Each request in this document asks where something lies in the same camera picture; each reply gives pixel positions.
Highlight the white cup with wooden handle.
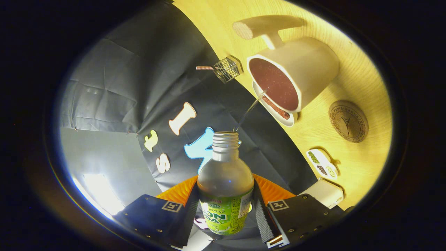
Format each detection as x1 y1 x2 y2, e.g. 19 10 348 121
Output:
232 15 340 113

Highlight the white toaster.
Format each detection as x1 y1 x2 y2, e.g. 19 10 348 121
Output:
299 178 344 209

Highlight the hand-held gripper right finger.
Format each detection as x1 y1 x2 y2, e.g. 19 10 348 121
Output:
252 174 344 249

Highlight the round brown cork coaster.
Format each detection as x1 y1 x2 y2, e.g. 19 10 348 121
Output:
328 100 369 143

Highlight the clear poured juice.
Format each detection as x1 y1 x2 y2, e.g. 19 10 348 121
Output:
233 90 267 132

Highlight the silver bottle with green label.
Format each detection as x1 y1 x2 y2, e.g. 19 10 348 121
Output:
197 131 254 236

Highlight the white round plate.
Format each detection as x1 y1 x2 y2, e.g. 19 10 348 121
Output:
252 81 298 127

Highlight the brown meat piece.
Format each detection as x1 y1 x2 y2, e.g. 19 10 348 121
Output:
261 95 291 120

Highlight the wooden table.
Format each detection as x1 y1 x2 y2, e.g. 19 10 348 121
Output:
172 0 392 211

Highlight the white divided dish with beans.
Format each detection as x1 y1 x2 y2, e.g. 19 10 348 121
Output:
306 149 338 180

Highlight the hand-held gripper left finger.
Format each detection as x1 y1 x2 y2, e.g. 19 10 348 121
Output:
113 175 201 249

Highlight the gold wire basket holder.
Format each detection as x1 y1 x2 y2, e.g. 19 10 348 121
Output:
213 55 244 84

